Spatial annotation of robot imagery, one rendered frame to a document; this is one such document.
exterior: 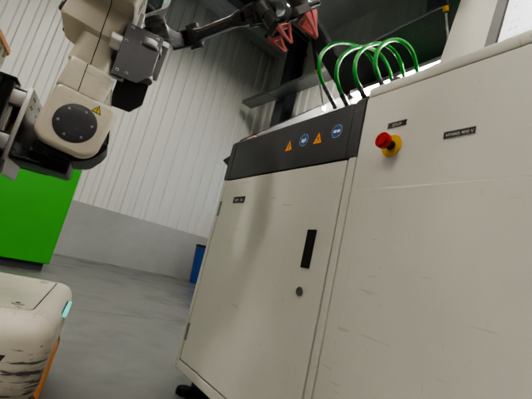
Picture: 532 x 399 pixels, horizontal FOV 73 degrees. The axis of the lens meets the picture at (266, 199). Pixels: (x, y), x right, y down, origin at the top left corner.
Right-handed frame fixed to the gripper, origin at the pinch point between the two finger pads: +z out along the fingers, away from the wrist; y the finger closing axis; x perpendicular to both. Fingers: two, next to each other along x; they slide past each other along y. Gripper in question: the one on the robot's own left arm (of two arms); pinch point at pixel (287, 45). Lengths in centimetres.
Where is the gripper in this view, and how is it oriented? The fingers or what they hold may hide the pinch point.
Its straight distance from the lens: 153.4
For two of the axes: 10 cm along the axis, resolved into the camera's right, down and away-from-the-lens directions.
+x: -7.2, 4.2, -5.5
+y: -4.4, 3.2, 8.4
